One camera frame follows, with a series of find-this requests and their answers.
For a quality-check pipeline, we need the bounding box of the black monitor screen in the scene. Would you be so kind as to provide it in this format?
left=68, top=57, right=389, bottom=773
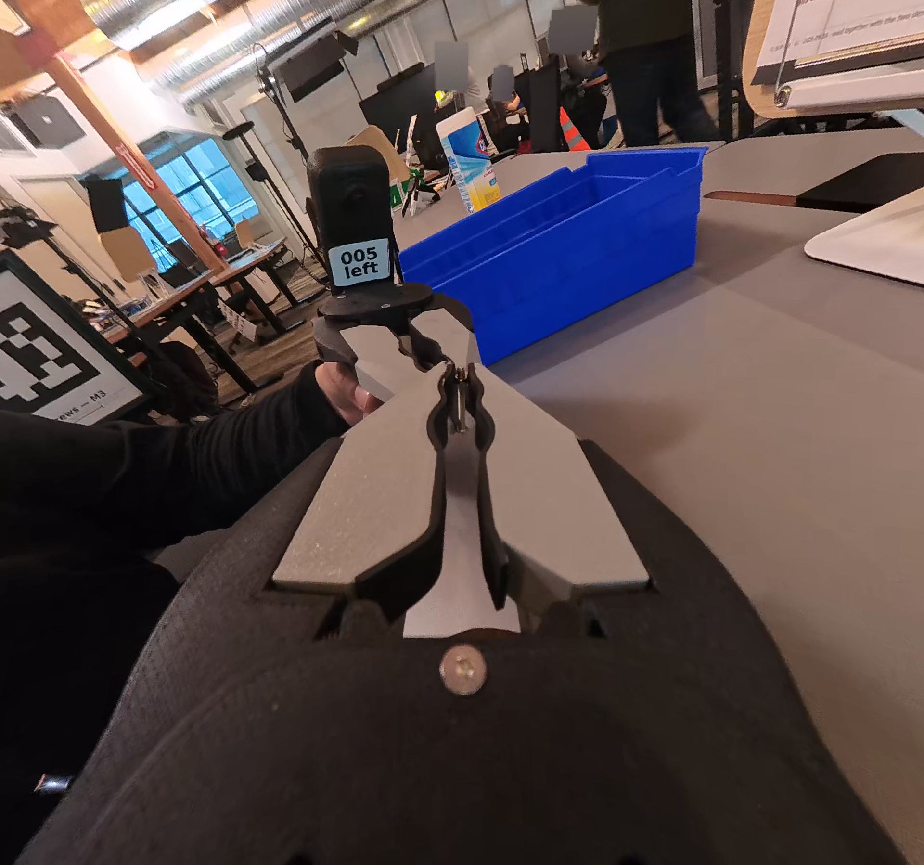
left=359, top=64, right=439, bottom=151

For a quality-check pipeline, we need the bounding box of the orange traffic cone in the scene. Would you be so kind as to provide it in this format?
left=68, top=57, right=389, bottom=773
left=559, top=107, right=602, bottom=153

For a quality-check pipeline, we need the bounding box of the wooden top desk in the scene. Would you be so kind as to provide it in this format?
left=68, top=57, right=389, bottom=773
left=101, top=238, right=300, bottom=386

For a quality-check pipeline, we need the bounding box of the framed black white marker sign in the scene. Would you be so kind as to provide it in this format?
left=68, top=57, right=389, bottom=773
left=0, top=250, right=154, bottom=424

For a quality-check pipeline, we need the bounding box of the printed instruction sheet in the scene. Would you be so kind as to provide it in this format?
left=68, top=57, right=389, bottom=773
left=761, top=0, right=924, bottom=65

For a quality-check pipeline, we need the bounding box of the black square panel light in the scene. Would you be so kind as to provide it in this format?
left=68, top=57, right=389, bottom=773
left=85, top=178, right=128, bottom=235

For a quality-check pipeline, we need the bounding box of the silver ventilation duct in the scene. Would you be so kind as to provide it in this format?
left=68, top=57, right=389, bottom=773
left=148, top=0, right=564, bottom=109

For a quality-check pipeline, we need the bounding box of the black floor lamp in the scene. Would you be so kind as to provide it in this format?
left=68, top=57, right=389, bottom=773
left=221, top=123, right=326, bottom=288

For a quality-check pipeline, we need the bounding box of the large paned window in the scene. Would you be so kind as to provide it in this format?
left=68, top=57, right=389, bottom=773
left=119, top=136, right=262, bottom=248

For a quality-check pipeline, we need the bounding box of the wire page holder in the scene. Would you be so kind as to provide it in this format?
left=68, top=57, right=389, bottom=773
left=774, top=0, right=831, bottom=106

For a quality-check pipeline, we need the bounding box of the small green sign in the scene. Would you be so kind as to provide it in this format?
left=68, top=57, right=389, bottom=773
left=390, top=170, right=427, bottom=218

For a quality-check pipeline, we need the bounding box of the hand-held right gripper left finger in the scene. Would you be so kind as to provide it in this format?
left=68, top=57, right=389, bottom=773
left=271, top=363, right=457, bottom=626

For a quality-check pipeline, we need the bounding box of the person's left forearm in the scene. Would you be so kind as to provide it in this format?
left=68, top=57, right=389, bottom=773
left=0, top=363, right=351, bottom=555

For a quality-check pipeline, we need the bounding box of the black flat pad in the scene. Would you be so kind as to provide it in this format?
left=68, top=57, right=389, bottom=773
left=796, top=156, right=924, bottom=215

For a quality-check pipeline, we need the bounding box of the blue plastic bin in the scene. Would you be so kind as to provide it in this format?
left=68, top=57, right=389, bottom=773
left=398, top=146, right=710, bottom=368

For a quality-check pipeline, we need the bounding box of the wooden backing board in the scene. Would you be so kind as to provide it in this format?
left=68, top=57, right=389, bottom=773
left=742, top=0, right=924, bottom=120

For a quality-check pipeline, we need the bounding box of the wooden support post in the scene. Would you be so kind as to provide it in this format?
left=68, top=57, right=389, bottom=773
left=39, top=56, right=231, bottom=275

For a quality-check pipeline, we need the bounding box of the black studio light panel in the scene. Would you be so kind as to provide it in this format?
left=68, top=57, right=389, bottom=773
left=276, top=31, right=359, bottom=102

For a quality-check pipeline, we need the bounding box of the black ceiling box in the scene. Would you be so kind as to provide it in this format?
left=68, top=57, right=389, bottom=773
left=6, top=94, right=88, bottom=149

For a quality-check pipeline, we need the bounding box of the white document stand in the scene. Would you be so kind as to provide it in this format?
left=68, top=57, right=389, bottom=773
left=749, top=49, right=924, bottom=287

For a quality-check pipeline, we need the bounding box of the disinfecting wipes canister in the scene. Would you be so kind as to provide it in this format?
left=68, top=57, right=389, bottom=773
left=435, top=108, right=504, bottom=215

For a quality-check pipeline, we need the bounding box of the grey partition panel on stand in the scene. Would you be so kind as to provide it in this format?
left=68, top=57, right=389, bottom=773
left=692, top=0, right=748, bottom=140

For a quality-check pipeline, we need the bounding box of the person's black clothed body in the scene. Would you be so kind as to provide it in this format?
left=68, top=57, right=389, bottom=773
left=0, top=540, right=189, bottom=865

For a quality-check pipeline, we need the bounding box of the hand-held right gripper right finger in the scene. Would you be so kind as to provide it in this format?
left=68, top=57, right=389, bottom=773
left=465, top=363, right=651, bottom=636

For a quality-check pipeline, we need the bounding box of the person's left hand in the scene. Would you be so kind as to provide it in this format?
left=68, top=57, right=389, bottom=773
left=315, top=360, right=384, bottom=427

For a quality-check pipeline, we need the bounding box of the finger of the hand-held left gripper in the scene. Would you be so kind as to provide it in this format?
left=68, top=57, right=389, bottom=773
left=338, top=323, right=437, bottom=401
left=404, top=308, right=482, bottom=374

